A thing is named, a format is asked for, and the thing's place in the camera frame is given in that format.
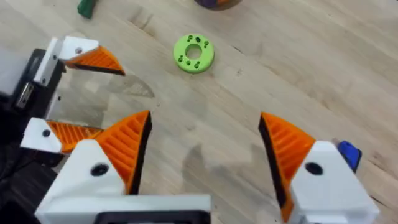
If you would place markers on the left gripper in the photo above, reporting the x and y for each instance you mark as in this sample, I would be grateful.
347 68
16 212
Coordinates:
40 93

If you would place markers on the purple and orange toy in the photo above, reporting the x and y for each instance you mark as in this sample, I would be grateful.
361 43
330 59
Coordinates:
214 2

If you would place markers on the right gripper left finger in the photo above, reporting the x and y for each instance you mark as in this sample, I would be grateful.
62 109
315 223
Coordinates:
109 161

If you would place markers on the blue electric screwdriver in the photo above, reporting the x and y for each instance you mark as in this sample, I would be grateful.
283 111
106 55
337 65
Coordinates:
349 154

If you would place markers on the green disc with holes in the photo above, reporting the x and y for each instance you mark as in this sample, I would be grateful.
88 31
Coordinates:
203 59

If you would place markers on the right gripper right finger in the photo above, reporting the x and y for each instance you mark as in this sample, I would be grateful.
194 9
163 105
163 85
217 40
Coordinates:
323 193

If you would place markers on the green toy vegetable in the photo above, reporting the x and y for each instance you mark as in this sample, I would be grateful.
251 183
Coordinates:
85 7

